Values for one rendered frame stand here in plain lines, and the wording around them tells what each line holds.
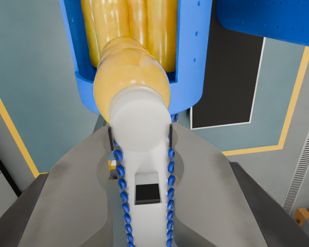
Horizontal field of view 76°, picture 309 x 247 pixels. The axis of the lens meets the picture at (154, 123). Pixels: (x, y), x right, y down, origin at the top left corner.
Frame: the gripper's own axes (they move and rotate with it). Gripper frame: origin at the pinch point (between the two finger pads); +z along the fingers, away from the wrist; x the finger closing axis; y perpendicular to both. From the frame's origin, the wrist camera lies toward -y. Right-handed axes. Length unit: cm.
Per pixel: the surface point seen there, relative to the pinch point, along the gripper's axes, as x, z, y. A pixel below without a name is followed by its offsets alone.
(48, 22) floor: -61, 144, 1
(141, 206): -3, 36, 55
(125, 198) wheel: -10, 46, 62
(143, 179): -2, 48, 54
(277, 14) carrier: 49, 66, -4
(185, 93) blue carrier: 8.0, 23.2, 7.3
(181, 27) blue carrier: 6.5, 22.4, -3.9
